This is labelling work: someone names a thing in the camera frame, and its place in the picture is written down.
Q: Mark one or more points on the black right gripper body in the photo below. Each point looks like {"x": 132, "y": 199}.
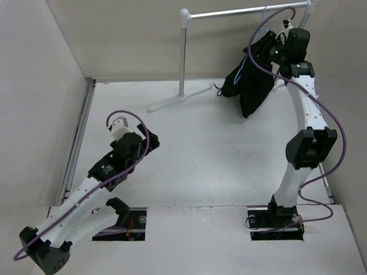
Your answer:
{"x": 273, "y": 51}

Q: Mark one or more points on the white clothes rack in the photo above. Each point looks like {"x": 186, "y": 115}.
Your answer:
{"x": 210, "y": 39}

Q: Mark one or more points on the black trousers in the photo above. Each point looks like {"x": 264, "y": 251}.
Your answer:
{"x": 252, "y": 89}

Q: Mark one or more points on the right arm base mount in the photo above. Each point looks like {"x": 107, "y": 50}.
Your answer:
{"x": 268, "y": 225}

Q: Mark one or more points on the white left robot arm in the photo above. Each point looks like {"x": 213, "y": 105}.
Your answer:
{"x": 90, "y": 209}

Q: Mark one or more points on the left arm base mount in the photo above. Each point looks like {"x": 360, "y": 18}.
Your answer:
{"x": 133, "y": 228}

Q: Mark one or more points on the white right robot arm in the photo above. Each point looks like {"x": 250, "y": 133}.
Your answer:
{"x": 314, "y": 139}

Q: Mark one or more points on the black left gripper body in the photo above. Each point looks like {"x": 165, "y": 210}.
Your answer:
{"x": 141, "y": 129}

